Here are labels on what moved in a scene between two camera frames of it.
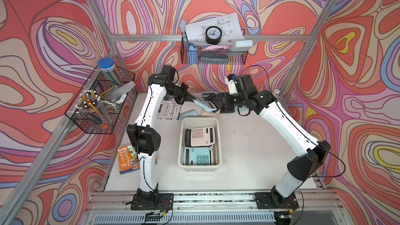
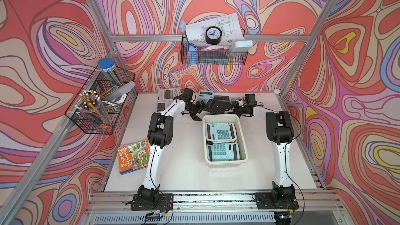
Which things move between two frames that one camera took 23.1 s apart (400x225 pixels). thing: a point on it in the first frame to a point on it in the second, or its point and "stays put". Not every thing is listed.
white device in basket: x=242 y=45 stays put
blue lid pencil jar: x=107 y=66 stays put
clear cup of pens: x=89 y=103 stays put
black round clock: x=213 y=35 stays put
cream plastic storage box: x=191 y=123 to x=226 y=118
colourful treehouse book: x=127 y=158 stays put
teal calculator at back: x=204 y=95 stays put
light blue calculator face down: x=208 y=105 to x=227 y=151
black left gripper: x=180 y=100 to x=199 y=109
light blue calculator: x=190 y=113 to x=220 y=132
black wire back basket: x=194 y=54 stays put
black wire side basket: x=97 y=107 stays put
